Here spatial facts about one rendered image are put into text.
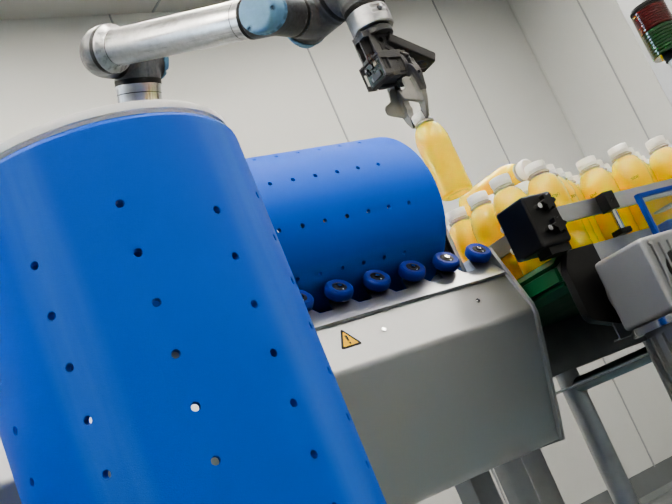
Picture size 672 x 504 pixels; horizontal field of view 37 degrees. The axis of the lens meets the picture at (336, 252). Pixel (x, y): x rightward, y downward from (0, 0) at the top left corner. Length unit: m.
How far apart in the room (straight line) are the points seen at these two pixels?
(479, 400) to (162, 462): 0.91
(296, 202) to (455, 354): 0.34
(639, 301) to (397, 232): 0.39
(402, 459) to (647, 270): 0.47
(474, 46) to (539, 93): 0.56
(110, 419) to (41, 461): 0.07
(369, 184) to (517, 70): 5.34
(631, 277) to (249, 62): 4.24
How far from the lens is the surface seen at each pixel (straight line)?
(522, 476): 1.64
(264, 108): 5.51
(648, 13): 1.87
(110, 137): 0.82
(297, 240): 1.48
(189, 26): 2.18
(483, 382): 1.60
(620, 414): 6.15
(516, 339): 1.65
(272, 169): 1.53
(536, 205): 1.63
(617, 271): 1.62
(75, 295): 0.78
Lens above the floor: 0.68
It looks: 13 degrees up
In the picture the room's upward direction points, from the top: 23 degrees counter-clockwise
